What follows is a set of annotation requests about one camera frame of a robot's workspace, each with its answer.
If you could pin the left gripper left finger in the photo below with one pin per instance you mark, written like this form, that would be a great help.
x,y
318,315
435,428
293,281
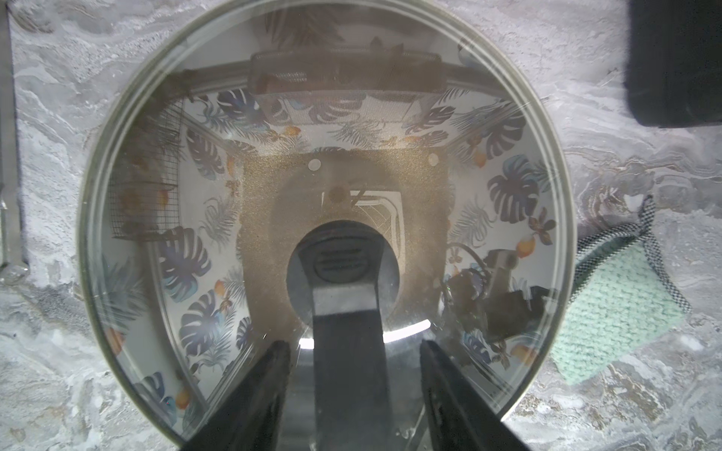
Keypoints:
x,y
249,419

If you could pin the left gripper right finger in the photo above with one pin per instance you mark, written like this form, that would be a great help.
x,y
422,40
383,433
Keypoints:
x,y
459,419

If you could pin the green checkered cloth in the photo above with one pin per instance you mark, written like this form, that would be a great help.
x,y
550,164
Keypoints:
x,y
622,298

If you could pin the glass pot lid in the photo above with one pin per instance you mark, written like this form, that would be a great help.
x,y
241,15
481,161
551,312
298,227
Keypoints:
x,y
339,179

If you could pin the black tool case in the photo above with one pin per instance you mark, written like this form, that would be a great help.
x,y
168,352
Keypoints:
x,y
673,73

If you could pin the orange handled screwdriver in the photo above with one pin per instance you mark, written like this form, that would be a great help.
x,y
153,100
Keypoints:
x,y
14,267

